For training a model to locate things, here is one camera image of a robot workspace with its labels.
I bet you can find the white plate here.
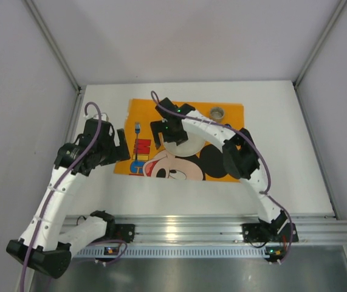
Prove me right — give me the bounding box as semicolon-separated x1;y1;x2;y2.
163;133;205;157

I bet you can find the blue metallic fork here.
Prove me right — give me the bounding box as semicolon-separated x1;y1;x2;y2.
134;122;140;161

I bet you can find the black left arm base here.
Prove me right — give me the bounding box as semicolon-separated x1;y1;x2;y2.
88;210;135;243

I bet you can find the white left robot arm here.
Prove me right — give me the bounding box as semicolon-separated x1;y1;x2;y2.
6;118;135;279

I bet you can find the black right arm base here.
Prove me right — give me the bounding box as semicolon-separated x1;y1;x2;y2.
241;210;299;247

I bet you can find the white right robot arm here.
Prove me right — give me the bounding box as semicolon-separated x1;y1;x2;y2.
151;91;291;235

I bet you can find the orange Mickey Mouse placemat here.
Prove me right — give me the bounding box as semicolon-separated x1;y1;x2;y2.
114;99;237;183

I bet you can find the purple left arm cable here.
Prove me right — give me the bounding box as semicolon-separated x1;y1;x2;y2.
19;102;128;292

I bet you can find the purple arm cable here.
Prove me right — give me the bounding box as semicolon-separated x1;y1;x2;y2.
19;102;128;292
150;90;293;265

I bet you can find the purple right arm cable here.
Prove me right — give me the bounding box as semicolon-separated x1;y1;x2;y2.
150;90;293;265

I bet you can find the slotted cable duct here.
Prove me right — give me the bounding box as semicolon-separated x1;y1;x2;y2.
38;245;286;259

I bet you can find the left aluminium frame post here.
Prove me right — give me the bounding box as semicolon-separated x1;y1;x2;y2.
22;0;81;93

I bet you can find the aluminium frame post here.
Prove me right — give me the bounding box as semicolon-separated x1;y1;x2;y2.
292;0;347;90
22;0;81;93

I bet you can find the aluminium mounting rail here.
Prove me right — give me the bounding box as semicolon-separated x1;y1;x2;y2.
27;214;347;244

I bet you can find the right aluminium frame post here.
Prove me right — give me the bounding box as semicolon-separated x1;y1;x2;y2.
292;0;347;90

